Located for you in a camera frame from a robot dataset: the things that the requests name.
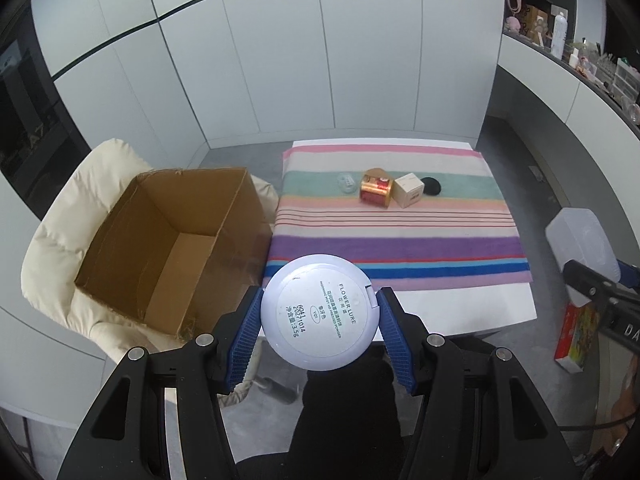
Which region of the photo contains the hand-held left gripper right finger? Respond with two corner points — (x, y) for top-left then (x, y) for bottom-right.
(375, 286), (581, 480)

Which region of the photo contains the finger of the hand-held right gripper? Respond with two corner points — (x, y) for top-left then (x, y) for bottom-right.
(561, 259), (640, 306)

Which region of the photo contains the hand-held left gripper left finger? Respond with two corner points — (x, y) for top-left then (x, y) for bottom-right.
(62, 285), (266, 480)

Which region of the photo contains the round white compact powder case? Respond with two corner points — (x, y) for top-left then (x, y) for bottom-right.
(262, 254), (382, 372)

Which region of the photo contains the cardboard box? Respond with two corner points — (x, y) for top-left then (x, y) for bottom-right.
(74, 166), (273, 343)

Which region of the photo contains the small white cube box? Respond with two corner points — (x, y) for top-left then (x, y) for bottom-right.
(392, 173), (426, 209)

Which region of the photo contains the gold round tin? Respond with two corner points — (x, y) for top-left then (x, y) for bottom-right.
(360, 168), (396, 208)

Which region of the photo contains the white plastic storage bin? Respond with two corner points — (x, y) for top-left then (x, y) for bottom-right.
(545, 207), (623, 308)

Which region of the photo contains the colourful printed carton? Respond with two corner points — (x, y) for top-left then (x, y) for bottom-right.
(554, 302), (601, 373)

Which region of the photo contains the striped colourful cloth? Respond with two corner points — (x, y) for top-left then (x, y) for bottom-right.
(263, 146), (532, 293)

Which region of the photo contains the clear drawer organizer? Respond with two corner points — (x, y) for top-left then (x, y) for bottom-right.
(612, 57), (640, 96)

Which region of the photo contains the cream padded chair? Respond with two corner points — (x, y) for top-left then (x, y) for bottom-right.
(21, 139), (296, 406)

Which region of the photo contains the tall white spray bottle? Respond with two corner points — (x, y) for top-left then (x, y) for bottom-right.
(551, 11), (569, 60)

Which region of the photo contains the brown paw print box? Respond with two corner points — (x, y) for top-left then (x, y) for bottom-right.
(522, 4), (548, 36)

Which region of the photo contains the dark glass cabinet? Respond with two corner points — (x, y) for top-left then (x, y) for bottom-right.
(0, 10), (91, 221)

